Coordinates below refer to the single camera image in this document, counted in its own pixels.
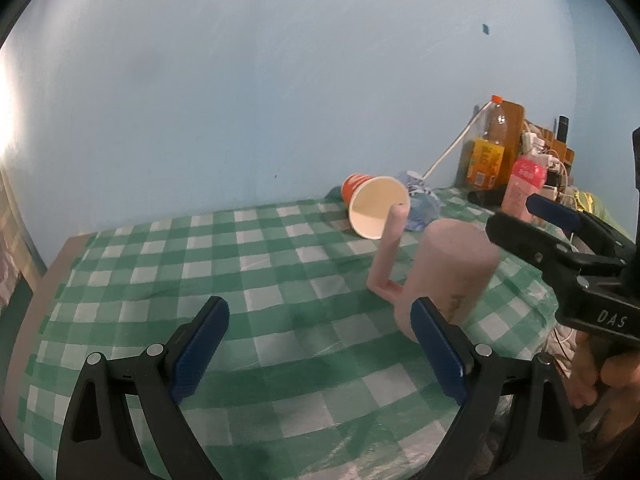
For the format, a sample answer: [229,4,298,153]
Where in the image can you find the white charger plugs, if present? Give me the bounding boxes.
[522,130,571,201]

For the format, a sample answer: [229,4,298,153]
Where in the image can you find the green checkered tablecloth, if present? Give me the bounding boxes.
[17,186,562,480]

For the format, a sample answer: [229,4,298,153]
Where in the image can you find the pink bottle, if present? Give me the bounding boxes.
[501,155,549,224]

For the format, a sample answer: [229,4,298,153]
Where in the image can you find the white stick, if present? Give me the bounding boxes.
[421,104,494,182]

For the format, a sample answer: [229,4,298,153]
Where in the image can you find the brown wooden box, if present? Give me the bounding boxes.
[499,100,577,173]

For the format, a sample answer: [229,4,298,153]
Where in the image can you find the orange paper cup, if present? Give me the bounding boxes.
[341,173,411,240]

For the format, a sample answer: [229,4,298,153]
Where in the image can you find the pink cup with handle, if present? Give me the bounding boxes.
[366,203,502,345]

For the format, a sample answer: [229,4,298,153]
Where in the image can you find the person's right hand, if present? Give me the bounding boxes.
[569,331,640,411]

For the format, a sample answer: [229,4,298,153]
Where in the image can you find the orange cap drink bottle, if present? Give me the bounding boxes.
[466,94,512,193]

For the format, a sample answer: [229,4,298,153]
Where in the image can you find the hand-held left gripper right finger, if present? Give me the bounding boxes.
[410,296,583,480]

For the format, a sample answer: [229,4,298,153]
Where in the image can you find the yellow green cloth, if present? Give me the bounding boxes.
[572,189,632,241]

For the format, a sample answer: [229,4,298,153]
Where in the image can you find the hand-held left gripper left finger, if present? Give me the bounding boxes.
[57,296,231,480]

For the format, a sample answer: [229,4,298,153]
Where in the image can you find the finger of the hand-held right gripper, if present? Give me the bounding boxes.
[525,193,632,261]
[484,211,581,281]

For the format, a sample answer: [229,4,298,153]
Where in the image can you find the blue plastic bag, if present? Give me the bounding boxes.
[396,170,444,232]

